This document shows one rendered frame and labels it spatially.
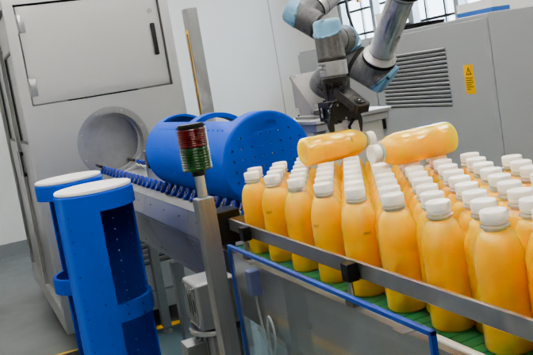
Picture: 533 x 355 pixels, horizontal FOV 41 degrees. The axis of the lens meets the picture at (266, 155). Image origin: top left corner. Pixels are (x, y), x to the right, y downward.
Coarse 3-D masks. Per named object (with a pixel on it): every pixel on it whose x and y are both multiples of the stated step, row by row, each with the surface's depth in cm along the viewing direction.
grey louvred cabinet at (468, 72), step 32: (416, 32) 388; (448, 32) 363; (480, 32) 340; (512, 32) 341; (416, 64) 392; (448, 64) 368; (480, 64) 345; (512, 64) 342; (384, 96) 432; (416, 96) 399; (448, 96) 372; (480, 96) 349; (512, 96) 343; (384, 128) 435; (480, 128) 354; (512, 128) 344
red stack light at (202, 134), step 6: (204, 126) 153; (180, 132) 151; (186, 132) 150; (192, 132) 150; (198, 132) 150; (204, 132) 152; (180, 138) 151; (186, 138) 150; (192, 138) 150; (198, 138) 150; (204, 138) 151; (180, 144) 152; (186, 144) 150; (192, 144) 150; (198, 144) 150; (204, 144) 151
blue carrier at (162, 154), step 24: (168, 120) 286; (192, 120) 247; (240, 120) 206; (264, 120) 208; (288, 120) 211; (168, 144) 255; (216, 144) 211; (240, 144) 206; (264, 144) 209; (288, 144) 212; (168, 168) 258; (216, 168) 210; (240, 168) 206; (264, 168) 209; (288, 168) 212; (216, 192) 225; (240, 192) 206
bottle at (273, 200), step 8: (272, 184) 168; (280, 184) 168; (264, 192) 169; (272, 192) 167; (280, 192) 167; (264, 200) 168; (272, 200) 167; (280, 200) 167; (264, 208) 168; (272, 208) 167; (280, 208) 167; (264, 216) 169; (272, 216) 167; (280, 216) 167; (272, 224) 167; (280, 224) 167; (280, 232) 167; (272, 248) 169; (272, 256) 169; (280, 256) 168; (288, 256) 168
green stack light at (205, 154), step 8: (184, 152) 151; (192, 152) 150; (200, 152) 151; (208, 152) 152; (184, 160) 151; (192, 160) 151; (200, 160) 151; (208, 160) 152; (184, 168) 152; (192, 168) 151; (200, 168) 151; (208, 168) 152
